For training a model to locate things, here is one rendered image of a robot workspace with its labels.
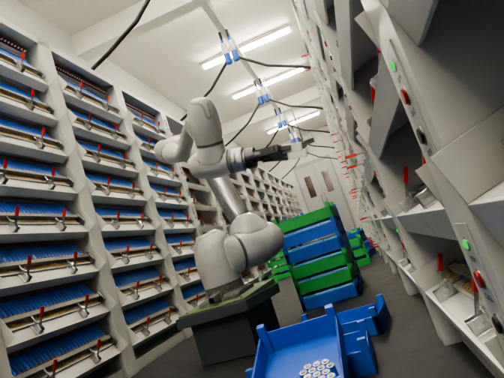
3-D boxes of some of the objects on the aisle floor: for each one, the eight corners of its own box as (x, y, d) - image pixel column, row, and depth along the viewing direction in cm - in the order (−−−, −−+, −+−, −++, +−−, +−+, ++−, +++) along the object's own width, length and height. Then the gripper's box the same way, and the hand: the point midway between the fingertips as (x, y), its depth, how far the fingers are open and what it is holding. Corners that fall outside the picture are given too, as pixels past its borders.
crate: (254, 405, 103) (244, 371, 104) (271, 376, 122) (262, 348, 124) (377, 373, 97) (364, 337, 98) (373, 347, 117) (363, 319, 118)
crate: (292, 355, 138) (284, 330, 139) (309, 336, 156) (301, 314, 158) (384, 334, 127) (374, 307, 128) (390, 316, 145) (382, 293, 147)
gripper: (254, 172, 167) (309, 164, 163) (237, 164, 143) (301, 154, 138) (252, 154, 168) (307, 145, 163) (234, 142, 144) (298, 131, 139)
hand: (301, 149), depth 151 cm, fingers open, 13 cm apart
